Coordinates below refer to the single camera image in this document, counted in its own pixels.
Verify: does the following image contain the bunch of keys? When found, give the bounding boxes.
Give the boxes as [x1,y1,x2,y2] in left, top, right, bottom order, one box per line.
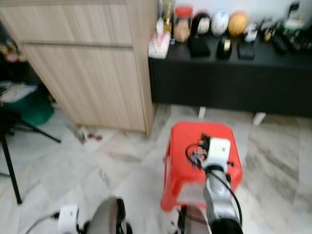
[191,152,206,170]

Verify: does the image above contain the red plastic stool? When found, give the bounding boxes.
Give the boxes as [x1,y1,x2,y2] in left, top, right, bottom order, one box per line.
[160,121,243,213]

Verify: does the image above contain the black low sideboard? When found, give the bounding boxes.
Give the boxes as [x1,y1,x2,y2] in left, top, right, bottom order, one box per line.
[149,37,312,126]

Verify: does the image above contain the grey robot right leg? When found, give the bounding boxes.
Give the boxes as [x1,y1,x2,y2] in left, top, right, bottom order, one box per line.
[177,205,208,234]

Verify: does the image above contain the red dumbbell toy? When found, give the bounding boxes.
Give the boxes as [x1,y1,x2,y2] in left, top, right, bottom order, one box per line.
[85,131,103,142]

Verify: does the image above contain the black box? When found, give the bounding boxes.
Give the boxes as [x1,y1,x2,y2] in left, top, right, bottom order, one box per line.
[188,36,213,58]

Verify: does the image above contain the black round case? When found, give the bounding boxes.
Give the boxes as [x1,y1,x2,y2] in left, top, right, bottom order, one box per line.
[216,37,235,60]

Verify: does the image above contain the black folding chair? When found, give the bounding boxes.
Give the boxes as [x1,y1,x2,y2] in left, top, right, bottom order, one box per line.
[0,105,62,205]

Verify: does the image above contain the black wallet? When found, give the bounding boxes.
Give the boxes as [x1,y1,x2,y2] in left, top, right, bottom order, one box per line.
[237,41,257,61]

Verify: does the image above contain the white and red box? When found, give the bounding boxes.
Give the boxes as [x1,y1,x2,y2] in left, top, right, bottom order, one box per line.
[149,32,171,59]

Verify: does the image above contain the white paper sheets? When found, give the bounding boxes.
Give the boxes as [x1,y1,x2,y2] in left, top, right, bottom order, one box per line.
[0,82,37,103]

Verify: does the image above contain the black ball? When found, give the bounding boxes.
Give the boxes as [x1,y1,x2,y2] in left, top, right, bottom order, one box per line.
[191,12,212,38]

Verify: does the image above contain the jar with red lid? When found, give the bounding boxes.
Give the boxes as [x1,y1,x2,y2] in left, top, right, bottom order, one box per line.
[174,4,194,43]

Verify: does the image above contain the small white container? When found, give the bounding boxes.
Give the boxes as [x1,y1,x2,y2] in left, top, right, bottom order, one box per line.
[244,22,260,43]

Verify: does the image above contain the white ball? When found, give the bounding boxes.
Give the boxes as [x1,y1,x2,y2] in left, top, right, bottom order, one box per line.
[211,10,231,37]

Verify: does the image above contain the orange ball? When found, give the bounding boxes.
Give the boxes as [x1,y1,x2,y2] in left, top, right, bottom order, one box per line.
[228,11,249,38]

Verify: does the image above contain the black remote control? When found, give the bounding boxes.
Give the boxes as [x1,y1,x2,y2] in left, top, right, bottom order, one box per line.
[271,34,291,54]

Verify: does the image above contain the green bin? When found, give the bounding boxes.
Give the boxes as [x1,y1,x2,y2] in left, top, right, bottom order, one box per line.
[7,87,55,126]

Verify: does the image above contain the light wooden cabinet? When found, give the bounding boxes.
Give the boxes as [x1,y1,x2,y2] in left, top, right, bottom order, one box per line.
[0,0,159,138]

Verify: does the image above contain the gold trophy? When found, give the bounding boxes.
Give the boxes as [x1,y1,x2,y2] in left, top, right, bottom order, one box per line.
[160,0,177,35]

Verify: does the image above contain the green box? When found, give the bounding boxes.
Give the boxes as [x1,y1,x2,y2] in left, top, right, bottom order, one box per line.
[278,19,312,36]

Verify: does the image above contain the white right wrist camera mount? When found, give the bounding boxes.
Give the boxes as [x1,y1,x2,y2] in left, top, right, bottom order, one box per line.
[205,137,232,169]

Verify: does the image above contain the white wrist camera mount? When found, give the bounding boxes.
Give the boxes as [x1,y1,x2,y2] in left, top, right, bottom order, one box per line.
[205,137,232,169]
[57,205,80,234]

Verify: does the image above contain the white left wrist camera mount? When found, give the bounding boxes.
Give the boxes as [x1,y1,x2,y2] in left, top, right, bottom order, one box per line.
[57,205,80,234]

